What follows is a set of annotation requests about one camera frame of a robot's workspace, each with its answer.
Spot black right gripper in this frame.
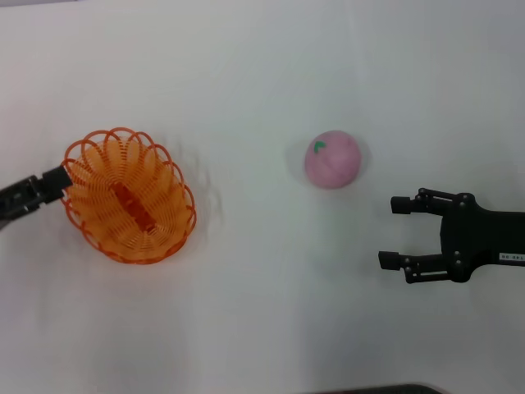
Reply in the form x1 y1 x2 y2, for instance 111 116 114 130
377 187 525 286

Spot orange plastic wire basket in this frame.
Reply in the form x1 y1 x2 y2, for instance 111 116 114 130
63 126 197 266

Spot dark robot torso edge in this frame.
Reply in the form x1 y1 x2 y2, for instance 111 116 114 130
315 383 444 394

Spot pink toy peach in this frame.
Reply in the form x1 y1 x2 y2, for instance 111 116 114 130
304 130 363 190

